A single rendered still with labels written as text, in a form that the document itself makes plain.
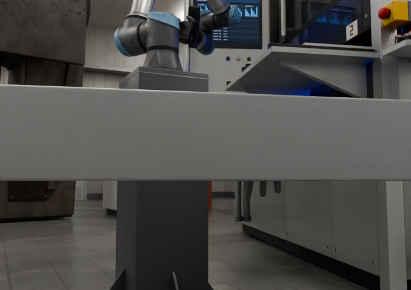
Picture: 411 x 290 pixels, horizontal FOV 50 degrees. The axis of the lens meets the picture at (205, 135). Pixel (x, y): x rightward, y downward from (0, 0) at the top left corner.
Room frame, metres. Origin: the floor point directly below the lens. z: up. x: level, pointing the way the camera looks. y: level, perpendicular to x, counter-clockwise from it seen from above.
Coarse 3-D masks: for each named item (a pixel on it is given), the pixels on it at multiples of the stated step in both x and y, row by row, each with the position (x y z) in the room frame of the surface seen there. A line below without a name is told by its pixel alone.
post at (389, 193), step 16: (384, 0) 1.52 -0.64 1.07; (384, 32) 1.52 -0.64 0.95; (384, 48) 1.52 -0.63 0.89; (384, 64) 1.52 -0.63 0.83; (384, 80) 1.52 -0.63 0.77; (384, 96) 1.52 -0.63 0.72; (384, 192) 1.53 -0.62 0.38; (400, 192) 1.52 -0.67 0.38; (384, 208) 1.53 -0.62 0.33; (400, 208) 1.52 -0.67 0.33; (384, 224) 1.53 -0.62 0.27; (400, 224) 1.52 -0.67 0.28; (384, 240) 1.54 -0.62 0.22; (400, 240) 1.52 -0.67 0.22; (384, 256) 1.54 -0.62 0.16; (400, 256) 1.52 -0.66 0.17; (384, 272) 1.54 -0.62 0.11; (400, 272) 1.52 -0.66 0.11; (384, 288) 1.55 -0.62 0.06; (400, 288) 1.52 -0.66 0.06
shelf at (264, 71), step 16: (272, 48) 1.46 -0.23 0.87; (288, 48) 1.47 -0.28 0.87; (304, 48) 1.48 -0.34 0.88; (256, 64) 1.63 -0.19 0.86; (272, 64) 1.63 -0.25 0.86; (240, 80) 1.90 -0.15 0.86; (256, 80) 1.90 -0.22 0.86; (272, 80) 1.90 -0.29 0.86; (288, 80) 1.90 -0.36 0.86; (304, 80) 1.90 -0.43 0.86
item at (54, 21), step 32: (0, 0) 3.81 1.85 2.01; (32, 0) 3.98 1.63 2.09; (64, 0) 4.17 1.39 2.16; (0, 32) 3.82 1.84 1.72; (32, 32) 3.99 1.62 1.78; (64, 32) 4.18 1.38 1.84; (0, 64) 4.28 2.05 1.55; (32, 64) 4.30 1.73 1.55; (64, 64) 4.50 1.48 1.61; (0, 192) 4.15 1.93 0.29; (32, 192) 4.32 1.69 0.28; (64, 192) 4.53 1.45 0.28
